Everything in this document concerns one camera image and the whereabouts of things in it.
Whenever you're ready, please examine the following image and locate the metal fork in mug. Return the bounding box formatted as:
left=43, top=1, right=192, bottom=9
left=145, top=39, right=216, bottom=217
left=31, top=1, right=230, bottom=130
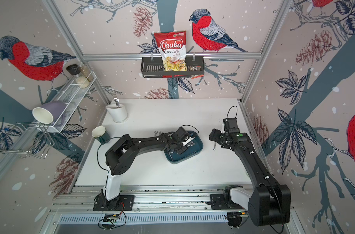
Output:
left=113, top=97, right=120, bottom=108

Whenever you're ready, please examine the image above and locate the teal plastic storage tray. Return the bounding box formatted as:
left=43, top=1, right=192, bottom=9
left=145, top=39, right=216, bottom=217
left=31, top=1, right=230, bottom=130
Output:
left=164, top=131, right=204, bottom=164

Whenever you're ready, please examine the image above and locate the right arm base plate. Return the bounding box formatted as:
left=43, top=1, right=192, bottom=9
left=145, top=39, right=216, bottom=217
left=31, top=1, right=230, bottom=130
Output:
left=206, top=192, right=250, bottom=210

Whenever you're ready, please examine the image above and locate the white wire wall shelf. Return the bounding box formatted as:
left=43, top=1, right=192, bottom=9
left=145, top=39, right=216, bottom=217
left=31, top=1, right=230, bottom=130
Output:
left=48, top=71, right=97, bottom=133

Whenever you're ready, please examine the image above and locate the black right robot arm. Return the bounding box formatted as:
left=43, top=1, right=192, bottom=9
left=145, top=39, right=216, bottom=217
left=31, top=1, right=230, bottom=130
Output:
left=209, top=118, right=291, bottom=226

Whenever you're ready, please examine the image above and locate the white lid spice jar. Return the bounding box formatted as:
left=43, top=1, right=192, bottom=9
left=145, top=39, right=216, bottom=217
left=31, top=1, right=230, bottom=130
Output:
left=75, top=76, right=90, bottom=89

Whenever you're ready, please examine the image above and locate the green ceramic mug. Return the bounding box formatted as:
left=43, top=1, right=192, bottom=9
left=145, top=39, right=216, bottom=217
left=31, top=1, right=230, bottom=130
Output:
left=91, top=126, right=111, bottom=145

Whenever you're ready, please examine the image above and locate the lilac paper cup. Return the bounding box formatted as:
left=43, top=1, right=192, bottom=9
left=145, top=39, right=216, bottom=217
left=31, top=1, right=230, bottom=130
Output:
left=32, top=101, right=67, bottom=124

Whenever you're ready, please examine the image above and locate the wire cup holder rack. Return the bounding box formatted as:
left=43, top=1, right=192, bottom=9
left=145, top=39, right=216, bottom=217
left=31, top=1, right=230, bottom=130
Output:
left=0, top=122, right=55, bottom=159

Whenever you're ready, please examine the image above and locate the black wire wall basket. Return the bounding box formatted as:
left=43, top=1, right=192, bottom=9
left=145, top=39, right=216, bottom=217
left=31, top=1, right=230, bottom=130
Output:
left=140, top=57, right=205, bottom=78

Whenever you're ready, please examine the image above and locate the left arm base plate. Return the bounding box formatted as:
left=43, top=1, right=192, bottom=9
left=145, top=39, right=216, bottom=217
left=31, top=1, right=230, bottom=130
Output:
left=93, top=194, right=135, bottom=212

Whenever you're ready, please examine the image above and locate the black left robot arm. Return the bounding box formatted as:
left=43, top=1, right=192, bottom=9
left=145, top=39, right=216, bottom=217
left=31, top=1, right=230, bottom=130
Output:
left=102, top=125, right=199, bottom=201

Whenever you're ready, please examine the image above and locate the white utensil mug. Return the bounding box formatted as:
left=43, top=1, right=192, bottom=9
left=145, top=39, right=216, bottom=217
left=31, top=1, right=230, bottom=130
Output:
left=106, top=104, right=129, bottom=123

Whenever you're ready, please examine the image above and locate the red cassava chips bag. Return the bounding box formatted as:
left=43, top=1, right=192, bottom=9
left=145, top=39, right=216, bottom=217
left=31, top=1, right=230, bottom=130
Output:
left=154, top=31, right=187, bottom=72

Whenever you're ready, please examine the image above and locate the small electronics board with wires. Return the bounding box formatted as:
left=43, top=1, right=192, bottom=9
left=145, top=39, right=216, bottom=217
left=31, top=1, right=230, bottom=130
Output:
left=97, top=202, right=127, bottom=231

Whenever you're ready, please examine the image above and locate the black lid spice jar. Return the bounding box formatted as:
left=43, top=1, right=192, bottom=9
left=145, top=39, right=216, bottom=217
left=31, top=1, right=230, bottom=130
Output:
left=66, top=64, right=81, bottom=77

